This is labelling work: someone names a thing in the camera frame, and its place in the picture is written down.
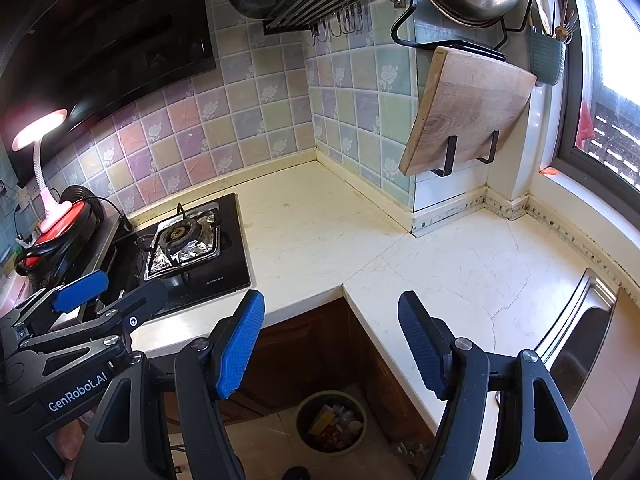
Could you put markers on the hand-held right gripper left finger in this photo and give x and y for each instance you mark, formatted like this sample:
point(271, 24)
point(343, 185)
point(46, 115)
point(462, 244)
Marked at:
point(240, 340)

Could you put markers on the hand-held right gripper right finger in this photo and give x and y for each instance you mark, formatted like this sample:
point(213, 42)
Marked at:
point(420, 340)

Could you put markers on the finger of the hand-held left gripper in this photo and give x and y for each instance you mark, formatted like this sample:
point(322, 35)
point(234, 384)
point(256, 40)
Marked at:
point(145, 302)
point(82, 285)

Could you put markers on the round trash bin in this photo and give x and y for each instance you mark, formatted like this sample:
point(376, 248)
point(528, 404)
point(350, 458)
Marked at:
point(302, 425)

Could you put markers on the aluminium foil liner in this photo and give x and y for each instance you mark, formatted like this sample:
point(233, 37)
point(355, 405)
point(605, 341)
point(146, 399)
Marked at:
point(160, 262)

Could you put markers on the black pan support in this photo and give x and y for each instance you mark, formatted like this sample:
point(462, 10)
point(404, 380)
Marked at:
point(172, 256)

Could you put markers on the brown wooden cabinet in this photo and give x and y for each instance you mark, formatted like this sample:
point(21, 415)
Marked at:
point(295, 345)

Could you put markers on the black gas stove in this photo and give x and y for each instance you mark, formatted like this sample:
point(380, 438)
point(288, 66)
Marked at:
point(230, 270)

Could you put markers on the gas burner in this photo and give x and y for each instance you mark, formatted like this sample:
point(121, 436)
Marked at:
point(177, 235)

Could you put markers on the steel sink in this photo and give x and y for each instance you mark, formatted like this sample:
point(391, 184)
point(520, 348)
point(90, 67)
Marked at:
point(580, 350)

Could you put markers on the pink desk lamp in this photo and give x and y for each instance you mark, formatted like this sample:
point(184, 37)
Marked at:
point(40, 125)

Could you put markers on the small orange clip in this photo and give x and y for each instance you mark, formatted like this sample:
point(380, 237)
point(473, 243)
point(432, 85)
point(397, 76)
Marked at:
point(550, 171)

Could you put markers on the wooden cutting board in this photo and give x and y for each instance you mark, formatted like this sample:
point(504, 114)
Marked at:
point(465, 110)

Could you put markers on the black range hood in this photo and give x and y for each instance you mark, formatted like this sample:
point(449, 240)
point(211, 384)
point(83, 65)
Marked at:
point(100, 35)

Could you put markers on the dark framed window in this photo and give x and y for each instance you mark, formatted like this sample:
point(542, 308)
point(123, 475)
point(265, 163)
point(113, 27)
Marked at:
point(567, 135)

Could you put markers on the green utensil holder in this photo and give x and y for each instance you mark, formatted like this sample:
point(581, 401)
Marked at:
point(547, 60)

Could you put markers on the wooden chopsticks bunch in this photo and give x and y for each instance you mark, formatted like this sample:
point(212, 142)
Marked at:
point(565, 25)

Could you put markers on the black wall rack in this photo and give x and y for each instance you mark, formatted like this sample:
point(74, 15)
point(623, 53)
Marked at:
point(400, 30)

